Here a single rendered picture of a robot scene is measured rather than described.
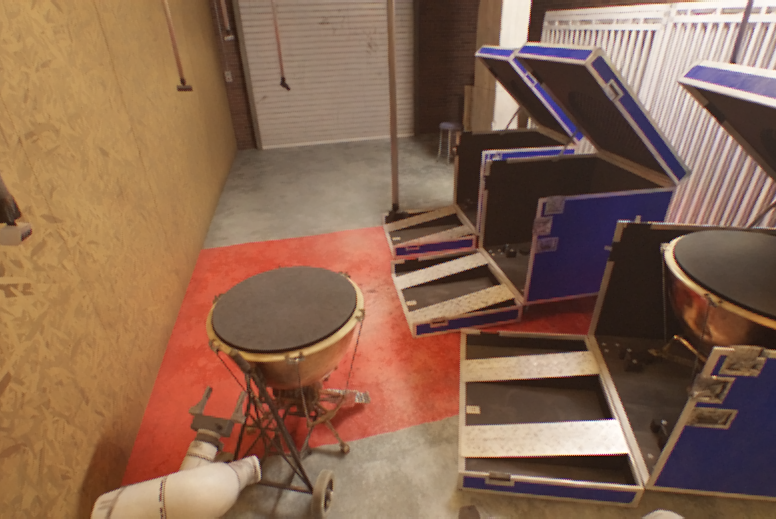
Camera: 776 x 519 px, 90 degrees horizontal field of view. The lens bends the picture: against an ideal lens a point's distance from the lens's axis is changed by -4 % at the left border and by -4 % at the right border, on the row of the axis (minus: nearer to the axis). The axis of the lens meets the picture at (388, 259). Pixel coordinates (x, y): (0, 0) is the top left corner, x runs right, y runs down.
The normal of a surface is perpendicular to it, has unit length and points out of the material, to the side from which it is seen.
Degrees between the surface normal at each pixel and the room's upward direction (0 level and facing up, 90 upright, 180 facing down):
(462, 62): 90
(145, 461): 0
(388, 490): 0
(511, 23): 90
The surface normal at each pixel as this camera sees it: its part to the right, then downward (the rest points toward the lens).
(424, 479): -0.03, -0.87
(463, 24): 0.22, 0.47
